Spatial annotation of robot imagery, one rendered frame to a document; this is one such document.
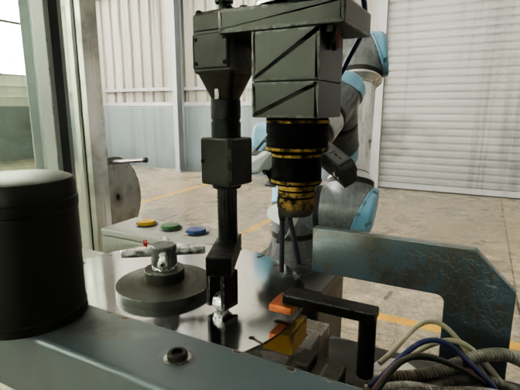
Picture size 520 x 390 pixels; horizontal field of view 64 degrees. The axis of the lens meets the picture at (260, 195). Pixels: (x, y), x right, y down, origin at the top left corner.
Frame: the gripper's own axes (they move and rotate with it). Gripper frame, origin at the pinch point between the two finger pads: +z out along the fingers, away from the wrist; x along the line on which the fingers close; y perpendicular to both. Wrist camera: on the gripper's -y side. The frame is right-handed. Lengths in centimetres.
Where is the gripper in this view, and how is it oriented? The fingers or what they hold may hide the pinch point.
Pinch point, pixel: (265, 213)
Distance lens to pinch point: 62.3
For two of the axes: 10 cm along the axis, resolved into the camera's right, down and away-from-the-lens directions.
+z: -5.2, 6.8, -5.2
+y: -7.8, -1.3, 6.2
